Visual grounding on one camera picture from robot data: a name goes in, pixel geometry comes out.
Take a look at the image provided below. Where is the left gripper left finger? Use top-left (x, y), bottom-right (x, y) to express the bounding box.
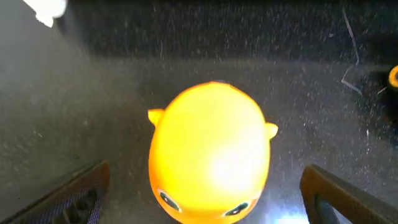
top-left (0, 159), bottom-right (111, 224)

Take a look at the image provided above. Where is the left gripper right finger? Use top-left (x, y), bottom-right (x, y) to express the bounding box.
top-left (299, 164), bottom-right (398, 224)

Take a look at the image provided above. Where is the yellow rubber duck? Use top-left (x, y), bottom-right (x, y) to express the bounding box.
top-left (147, 81), bottom-right (279, 224)

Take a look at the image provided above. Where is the white plush goose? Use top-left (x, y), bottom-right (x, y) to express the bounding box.
top-left (21, 0), bottom-right (68, 28)

